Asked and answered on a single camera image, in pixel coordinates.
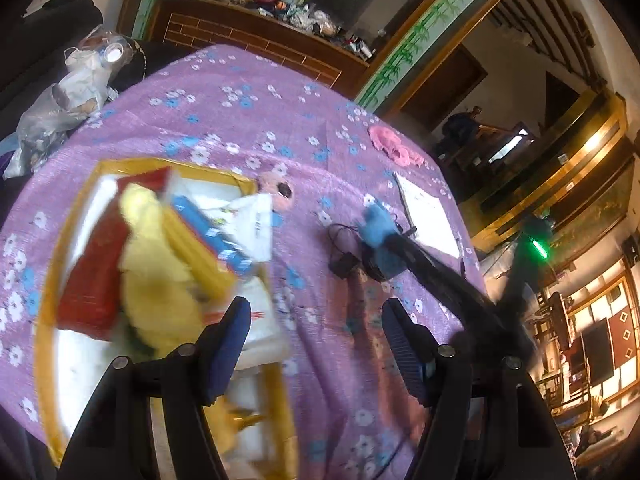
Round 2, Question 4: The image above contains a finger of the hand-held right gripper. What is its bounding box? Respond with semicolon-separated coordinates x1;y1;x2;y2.
382;230;483;313

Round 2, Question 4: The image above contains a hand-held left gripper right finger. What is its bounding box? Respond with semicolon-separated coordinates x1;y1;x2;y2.
381;297;578;480

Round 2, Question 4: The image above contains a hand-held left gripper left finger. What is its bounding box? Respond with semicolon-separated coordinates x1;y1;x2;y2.
57;296;252;480

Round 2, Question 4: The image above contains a white packet red print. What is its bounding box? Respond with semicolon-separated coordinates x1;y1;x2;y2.
200;275;291;372
220;194;275;263

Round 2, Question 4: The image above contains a blue fluffy plush item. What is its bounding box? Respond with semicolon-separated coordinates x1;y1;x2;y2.
357;202;407;281

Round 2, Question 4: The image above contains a yellow plush toy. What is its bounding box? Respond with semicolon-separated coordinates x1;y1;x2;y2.
117;182;236;356

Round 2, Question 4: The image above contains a blue box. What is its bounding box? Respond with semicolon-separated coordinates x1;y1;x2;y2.
170;195;256;278

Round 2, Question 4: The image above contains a white foam box yellow tape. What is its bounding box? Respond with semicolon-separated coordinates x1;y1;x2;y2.
32;157;301;480

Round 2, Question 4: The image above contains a white paper sheet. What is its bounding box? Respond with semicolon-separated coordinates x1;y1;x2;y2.
394;172;463;258

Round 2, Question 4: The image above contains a black television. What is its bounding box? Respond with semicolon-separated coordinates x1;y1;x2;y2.
580;317;614;382

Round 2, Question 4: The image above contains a pale pink plush black spot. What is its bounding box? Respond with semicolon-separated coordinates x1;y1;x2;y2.
257;170;296;211

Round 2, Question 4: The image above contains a purple floral tablecloth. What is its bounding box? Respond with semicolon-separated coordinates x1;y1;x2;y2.
0;44;488;480

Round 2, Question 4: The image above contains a crumpled clear plastic bag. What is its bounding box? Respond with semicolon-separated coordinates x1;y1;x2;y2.
2;67;118;181

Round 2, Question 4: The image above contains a wooden brick-pattern counter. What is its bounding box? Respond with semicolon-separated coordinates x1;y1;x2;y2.
150;0;371;101

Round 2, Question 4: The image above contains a white bag with jar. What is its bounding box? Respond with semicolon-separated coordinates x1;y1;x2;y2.
64;30;133;81

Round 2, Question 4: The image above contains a black sofa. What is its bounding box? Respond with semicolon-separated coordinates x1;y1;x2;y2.
0;0;126;126

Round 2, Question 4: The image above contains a black charger with cable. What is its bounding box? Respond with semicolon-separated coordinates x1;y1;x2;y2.
327;222;367;278

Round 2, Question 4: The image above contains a pink fluffy hair tie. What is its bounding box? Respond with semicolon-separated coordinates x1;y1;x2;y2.
369;126;425;167

